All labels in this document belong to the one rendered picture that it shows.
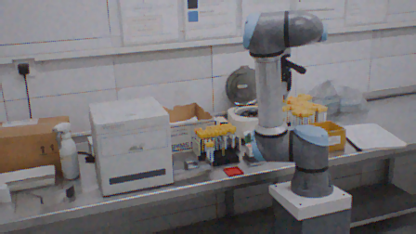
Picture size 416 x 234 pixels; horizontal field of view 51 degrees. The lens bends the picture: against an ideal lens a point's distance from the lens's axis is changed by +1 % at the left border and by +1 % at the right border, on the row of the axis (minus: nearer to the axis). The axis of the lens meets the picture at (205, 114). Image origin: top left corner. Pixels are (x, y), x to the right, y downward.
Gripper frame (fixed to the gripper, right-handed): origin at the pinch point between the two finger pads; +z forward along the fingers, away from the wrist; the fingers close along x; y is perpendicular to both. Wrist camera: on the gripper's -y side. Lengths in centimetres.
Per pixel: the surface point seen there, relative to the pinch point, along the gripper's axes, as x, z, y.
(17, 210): 21, 26, 115
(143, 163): 20, 14, 68
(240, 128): -14.8, 18.1, 16.6
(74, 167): 1, 20, 95
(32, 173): -2, 22, 112
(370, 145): 12.3, 23.6, -37.0
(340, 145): 10.0, 22.6, -22.7
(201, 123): -12.1, 12.4, 36.7
